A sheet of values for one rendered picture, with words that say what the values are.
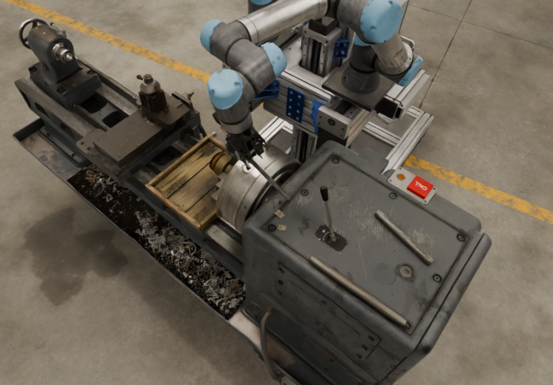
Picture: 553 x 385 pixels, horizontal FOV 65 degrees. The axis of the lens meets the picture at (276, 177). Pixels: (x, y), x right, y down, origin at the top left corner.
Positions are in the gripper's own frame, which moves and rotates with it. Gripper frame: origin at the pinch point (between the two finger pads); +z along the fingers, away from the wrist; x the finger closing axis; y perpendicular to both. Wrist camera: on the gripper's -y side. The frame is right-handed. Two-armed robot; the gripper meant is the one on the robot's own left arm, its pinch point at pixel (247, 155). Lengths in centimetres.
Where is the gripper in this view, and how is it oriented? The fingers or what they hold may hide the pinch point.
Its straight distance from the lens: 122.6
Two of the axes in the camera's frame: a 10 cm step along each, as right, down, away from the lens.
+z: 1.2, 4.3, 9.0
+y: 6.0, 6.9, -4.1
